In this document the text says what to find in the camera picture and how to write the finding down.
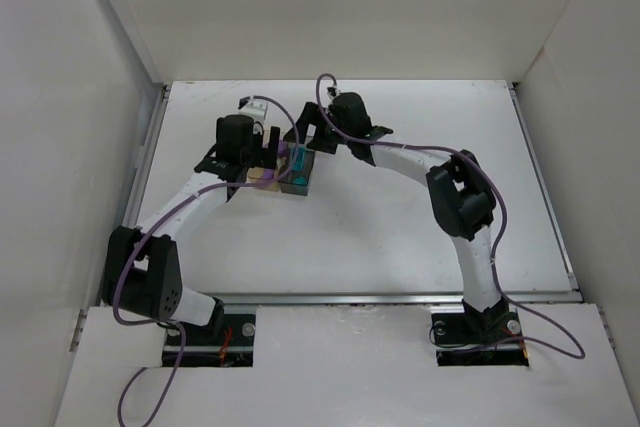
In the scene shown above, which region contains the front aluminium rail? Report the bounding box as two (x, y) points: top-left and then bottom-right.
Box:
(213, 290), (584, 306)

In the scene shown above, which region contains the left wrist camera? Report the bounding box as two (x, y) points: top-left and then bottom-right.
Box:
(238, 97), (268, 122)

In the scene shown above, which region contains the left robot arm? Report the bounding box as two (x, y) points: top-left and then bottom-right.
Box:
(101, 114), (280, 330)

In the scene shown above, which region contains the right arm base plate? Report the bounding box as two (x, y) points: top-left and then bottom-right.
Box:
(429, 310), (529, 367)

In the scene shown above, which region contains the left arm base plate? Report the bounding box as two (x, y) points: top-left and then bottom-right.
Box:
(179, 311), (256, 368)

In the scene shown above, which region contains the smoky grey transparent container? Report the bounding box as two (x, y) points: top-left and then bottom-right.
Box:
(278, 141), (315, 196)

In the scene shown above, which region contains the aluminium table edge rail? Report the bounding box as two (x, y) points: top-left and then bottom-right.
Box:
(507, 82), (582, 297)

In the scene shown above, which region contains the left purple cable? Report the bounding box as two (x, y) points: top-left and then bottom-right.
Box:
(112, 94), (301, 427)

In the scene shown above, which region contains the teal lego brick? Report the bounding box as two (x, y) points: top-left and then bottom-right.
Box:
(290, 147), (306, 175)

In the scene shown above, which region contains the teal lego plate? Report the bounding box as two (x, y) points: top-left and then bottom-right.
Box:
(291, 175), (309, 186)

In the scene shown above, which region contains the left aluminium rail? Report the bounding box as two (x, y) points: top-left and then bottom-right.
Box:
(69, 84), (170, 351)

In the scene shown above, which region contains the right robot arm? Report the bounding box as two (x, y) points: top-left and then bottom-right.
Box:
(285, 92), (508, 345)

